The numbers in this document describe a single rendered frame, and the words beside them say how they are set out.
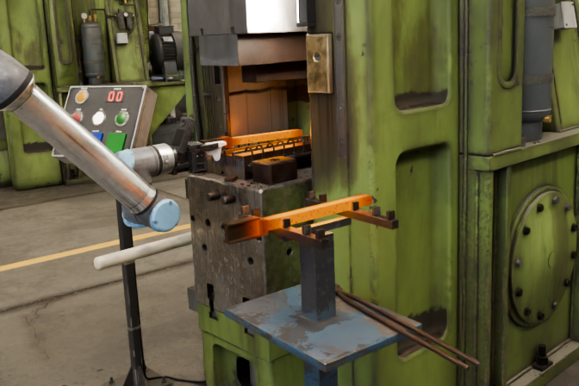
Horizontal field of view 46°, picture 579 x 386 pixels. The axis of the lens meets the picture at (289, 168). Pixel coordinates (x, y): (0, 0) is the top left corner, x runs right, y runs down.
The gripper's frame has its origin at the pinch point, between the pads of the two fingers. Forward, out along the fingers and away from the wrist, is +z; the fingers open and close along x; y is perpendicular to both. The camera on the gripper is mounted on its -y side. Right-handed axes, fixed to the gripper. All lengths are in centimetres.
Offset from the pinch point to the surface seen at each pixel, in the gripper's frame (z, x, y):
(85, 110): -14, -62, -8
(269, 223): -33, 60, 8
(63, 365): -19, -97, 104
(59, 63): 156, -451, -10
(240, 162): 2.7, 6.0, 6.6
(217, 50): 3.1, -2.8, -28.1
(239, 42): 3.7, 7.4, -30.3
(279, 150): 17.7, 7.7, 4.9
